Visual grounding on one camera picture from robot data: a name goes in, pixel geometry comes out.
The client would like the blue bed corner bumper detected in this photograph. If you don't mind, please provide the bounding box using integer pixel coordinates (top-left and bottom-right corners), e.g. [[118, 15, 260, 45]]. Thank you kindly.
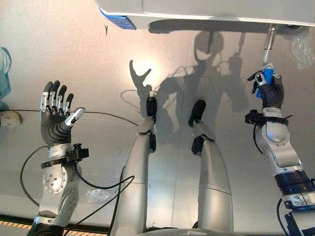
[[99, 8, 137, 31]]

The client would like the robot foot dark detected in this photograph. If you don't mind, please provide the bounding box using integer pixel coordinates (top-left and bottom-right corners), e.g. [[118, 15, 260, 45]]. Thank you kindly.
[[188, 99, 207, 127], [146, 96, 158, 118]]

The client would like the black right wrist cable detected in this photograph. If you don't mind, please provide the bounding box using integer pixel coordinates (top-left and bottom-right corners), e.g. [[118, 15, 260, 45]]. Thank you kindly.
[[252, 122, 264, 155]]

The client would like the robot right foot dark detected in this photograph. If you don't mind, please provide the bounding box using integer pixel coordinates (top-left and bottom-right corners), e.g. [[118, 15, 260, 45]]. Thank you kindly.
[[188, 99, 207, 127]]

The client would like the clear plastic wrap scrap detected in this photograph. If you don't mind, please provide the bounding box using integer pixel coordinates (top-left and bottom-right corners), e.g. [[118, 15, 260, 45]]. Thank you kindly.
[[85, 187, 119, 204]]

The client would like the robot left foot dark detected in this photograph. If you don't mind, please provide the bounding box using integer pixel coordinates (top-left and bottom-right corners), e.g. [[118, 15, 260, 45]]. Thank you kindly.
[[146, 96, 158, 118]]

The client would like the light blue crumpled cloth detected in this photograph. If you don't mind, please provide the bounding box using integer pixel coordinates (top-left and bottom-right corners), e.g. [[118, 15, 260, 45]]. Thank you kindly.
[[0, 46, 12, 102]]

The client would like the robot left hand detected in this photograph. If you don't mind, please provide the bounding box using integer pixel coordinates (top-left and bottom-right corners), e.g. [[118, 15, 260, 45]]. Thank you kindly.
[[39, 80, 86, 149]]

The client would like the black wrist clamp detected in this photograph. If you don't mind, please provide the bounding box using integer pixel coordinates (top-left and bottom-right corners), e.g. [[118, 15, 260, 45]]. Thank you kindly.
[[41, 143, 90, 169], [244, 109, 293, 126]]

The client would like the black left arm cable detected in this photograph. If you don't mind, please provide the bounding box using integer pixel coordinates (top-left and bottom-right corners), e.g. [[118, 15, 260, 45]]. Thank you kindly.
[[20, 145, 135, 226]]

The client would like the robot torso grey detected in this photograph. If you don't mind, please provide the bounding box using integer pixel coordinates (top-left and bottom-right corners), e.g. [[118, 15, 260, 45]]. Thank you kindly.
[[144, 227, 205, 236]]

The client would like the robot leg silver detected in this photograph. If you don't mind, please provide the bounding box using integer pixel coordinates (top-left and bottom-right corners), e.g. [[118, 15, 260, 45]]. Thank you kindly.
[[191, 121, 234, 233], [109, 116, 158, 236]]

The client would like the person's white shoe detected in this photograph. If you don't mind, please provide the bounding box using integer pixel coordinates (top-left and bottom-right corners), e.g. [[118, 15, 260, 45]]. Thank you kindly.
[[0, 110, 23, 128]]

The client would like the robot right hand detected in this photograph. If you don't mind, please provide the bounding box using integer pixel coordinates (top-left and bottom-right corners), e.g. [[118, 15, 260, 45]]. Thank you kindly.
[[247, 70, 285, 109]]

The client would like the black left wrist clamp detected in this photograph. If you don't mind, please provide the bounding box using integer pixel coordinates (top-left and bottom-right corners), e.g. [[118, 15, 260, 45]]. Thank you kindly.
[[41, 143, 90, 169]]

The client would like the blue crank handle grip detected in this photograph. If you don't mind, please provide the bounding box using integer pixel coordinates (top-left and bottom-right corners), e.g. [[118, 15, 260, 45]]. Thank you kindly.
[[255, 62, 276, 98]]

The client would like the robot left leg silver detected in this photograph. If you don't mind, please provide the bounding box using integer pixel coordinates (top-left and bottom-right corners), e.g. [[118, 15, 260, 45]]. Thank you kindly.
[[109, 116, 158, 236]]

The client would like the clear crumpled plastic bag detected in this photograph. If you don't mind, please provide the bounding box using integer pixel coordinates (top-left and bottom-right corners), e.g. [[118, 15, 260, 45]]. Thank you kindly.
[[291, 30, 315, 70]]

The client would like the black right wrist clamp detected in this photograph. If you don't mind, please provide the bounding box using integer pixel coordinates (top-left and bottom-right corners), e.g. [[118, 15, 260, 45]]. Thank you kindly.
[[244, 109, 293, 126]]

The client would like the thin black floor cable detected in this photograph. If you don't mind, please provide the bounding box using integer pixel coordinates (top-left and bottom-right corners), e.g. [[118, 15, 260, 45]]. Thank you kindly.
[[0, 109, 140, 127]]

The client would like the striped hazard floor strip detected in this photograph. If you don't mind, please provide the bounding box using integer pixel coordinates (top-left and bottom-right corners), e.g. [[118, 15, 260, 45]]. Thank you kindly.
[[0, 213, 110, 236]]

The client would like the white hospital bed footboard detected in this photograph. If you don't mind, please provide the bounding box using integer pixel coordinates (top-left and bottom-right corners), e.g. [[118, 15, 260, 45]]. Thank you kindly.
[[94, 0, 315, 34]]

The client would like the metal crank rod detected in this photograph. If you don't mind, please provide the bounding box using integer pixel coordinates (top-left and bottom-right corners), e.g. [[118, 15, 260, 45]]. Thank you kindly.
[[261, 24, 277, 65]]

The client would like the robot right leg silver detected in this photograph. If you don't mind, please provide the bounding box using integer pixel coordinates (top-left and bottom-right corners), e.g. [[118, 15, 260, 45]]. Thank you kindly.
[[191, 121, 234, 233]]

